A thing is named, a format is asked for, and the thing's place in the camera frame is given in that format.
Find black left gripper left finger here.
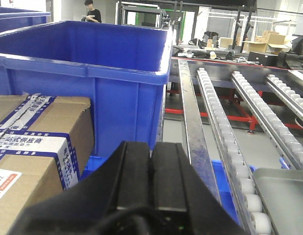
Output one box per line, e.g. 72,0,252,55
9,142,150,235

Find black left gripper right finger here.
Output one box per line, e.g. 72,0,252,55
151,142,245,235

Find silver metal tray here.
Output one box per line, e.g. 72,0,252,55
253,168,303,235

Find taped cardboard box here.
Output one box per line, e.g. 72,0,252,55
0,94,95,235

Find large blue plastic box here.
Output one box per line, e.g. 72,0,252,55
0,21,173,157

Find blue box far left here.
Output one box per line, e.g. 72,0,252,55
0,6,51,33

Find white roller track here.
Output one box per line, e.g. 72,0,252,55
231,71,303,170
197,68,274,235
266,74,303,117

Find person in black shirt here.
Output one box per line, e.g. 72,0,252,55
81,0,102,24

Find open cardboard boxes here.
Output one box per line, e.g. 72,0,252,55
219,30,293,55

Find steel rack rail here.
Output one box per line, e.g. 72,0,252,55
178,59,221,203

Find red steel frame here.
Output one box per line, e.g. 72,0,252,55
165,87,303,135

